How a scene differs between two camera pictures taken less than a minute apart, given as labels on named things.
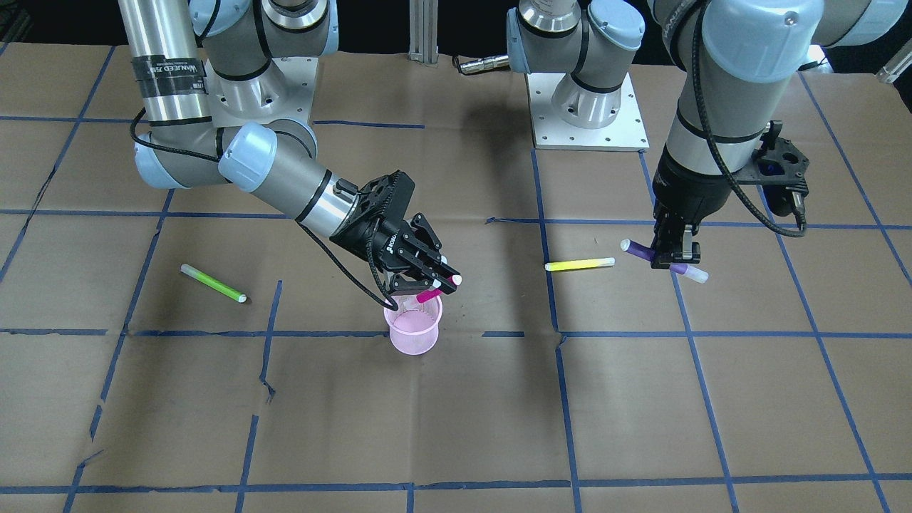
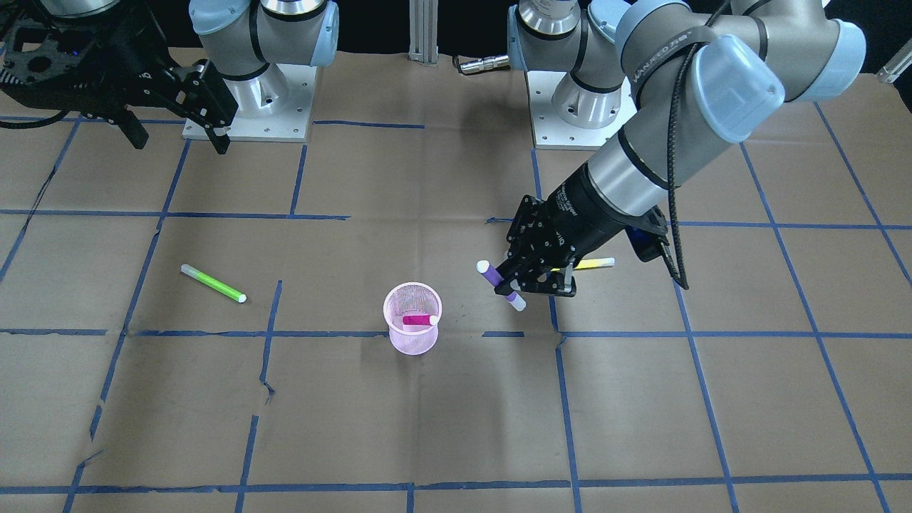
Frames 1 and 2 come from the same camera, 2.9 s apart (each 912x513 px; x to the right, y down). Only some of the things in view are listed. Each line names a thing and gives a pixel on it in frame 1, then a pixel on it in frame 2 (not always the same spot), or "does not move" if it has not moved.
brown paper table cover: x=184 y=350 does not move
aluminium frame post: x=423 y=28 does not move
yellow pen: x=603 y=262 does not move
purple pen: x=648 y=254 -> x=492 y=276
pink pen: x=425 y=295 -> x=420 y=320
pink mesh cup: x=414 y=326 does not move
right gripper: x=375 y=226 -> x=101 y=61
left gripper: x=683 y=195 -> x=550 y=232
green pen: x=192 y=272 does not move
